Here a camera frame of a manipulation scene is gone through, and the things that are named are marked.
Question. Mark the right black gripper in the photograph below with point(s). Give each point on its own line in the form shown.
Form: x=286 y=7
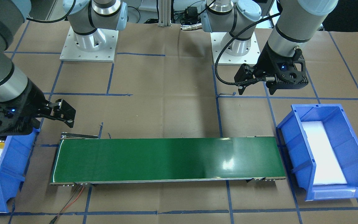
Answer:
x=30 y=100

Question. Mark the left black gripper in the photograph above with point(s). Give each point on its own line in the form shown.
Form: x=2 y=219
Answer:
x=265 y=61

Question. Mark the yellow push button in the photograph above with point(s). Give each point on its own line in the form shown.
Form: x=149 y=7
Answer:
x=2 y=141

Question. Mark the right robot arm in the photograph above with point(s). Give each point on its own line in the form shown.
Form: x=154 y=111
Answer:
x=85 y=17

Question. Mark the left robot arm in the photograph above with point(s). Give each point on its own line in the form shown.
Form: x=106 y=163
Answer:
x=297 y=22

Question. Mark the green conveyor belt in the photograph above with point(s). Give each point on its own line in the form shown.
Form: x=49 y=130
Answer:
x=148 y=160

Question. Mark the blue bin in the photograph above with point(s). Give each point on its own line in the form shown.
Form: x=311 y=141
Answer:
x=343 y=141
x=13 y=162

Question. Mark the aluminium frame post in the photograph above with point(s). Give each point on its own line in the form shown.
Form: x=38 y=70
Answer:
x=165 y=12

